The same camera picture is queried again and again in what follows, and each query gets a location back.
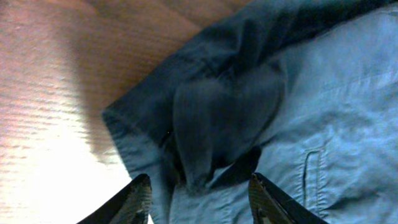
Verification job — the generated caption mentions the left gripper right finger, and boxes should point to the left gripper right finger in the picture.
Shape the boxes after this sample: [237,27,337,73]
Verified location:
[248,172,327,224]

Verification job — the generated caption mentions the navy blue shorts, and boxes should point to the navy blue shorts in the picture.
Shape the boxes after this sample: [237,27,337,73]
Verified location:
[103,1,397,223]

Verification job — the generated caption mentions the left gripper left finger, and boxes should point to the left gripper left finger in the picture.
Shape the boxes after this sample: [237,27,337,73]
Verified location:
[78,174,152,224]

